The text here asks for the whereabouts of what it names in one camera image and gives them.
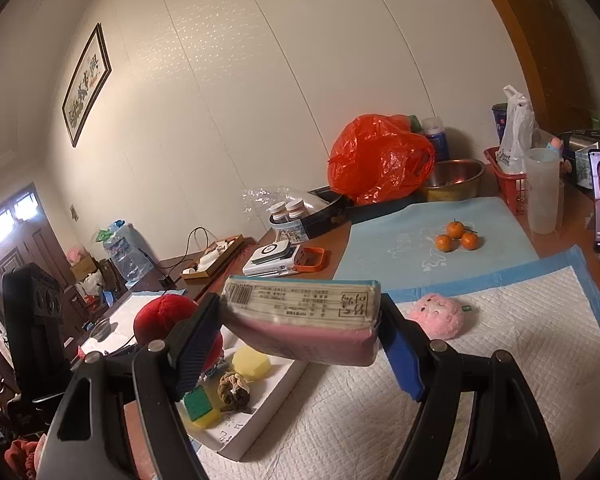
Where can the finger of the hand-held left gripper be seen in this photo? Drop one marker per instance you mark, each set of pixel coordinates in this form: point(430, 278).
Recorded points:
point(102, 337)

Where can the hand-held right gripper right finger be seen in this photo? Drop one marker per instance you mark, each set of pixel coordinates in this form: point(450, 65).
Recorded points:
point(402, 365)

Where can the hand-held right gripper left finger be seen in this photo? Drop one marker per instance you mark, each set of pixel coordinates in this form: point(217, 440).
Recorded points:
point(192, 355)

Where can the red plush toy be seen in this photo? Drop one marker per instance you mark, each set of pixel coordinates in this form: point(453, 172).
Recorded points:
point(160, 317)

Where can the yellow and green sponge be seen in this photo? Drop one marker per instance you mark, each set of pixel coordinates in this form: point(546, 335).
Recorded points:
point(202, 410)

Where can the white cardboard box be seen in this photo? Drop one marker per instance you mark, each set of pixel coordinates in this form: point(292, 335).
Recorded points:
point(250, 430)

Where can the pink tissue pack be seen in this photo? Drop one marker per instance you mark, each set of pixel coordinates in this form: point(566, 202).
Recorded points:
point(305, 345)

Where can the pink plush toy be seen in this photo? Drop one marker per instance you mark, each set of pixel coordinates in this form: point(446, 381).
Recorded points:
point(437, 315)

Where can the blue water jug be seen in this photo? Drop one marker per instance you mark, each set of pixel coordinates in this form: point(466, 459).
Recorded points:
point(125, 255)

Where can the dark wooden door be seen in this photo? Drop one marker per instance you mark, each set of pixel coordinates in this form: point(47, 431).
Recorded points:
point(10, 245)

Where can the wooden tray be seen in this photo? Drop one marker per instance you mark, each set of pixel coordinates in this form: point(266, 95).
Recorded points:
point(215, 260)

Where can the white pad with blue edge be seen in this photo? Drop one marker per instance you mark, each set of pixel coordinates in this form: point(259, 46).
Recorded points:
point(505, 320)

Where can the white flat box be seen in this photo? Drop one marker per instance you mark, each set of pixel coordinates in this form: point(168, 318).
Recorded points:
point(272, 269)

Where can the light blue mat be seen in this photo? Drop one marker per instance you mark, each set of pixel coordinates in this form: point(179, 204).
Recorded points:
point(390, 245)

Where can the small orange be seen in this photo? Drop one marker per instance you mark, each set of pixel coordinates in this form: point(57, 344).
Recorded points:
point(470, 241)
point(443, 244)
point(455, 229)

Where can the white power bank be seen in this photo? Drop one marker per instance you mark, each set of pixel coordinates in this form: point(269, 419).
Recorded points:
point(272, 252)

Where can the small printed box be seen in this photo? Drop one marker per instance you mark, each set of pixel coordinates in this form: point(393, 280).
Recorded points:
point(290, 232)

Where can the white pill bottle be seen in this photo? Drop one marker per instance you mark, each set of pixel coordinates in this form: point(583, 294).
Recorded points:
point(279, 211)
point(296, 208)

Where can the metal bowl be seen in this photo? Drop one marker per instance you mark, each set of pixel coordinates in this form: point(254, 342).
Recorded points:
point(452, 180)

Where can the orange plastic bag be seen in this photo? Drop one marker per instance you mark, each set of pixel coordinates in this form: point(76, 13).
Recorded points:
point(375, 160)

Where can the red plastic basket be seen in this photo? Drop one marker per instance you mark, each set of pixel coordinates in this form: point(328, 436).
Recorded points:
point(510, 187)

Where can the translucent plastic cup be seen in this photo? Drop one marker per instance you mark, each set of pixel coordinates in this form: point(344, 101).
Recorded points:
point(542, 195)

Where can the blue can with white cap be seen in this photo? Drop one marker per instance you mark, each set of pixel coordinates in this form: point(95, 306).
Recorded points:
point(436, 142)

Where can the white plastic bag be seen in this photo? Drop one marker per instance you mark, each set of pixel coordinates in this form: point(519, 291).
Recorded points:
point(515, 130)

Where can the dark blue printed cup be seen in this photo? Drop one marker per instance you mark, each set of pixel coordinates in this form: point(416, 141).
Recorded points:
point(499, 122)

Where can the framed wall picture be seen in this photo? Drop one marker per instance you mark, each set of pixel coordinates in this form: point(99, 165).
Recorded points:
point(86, 85)

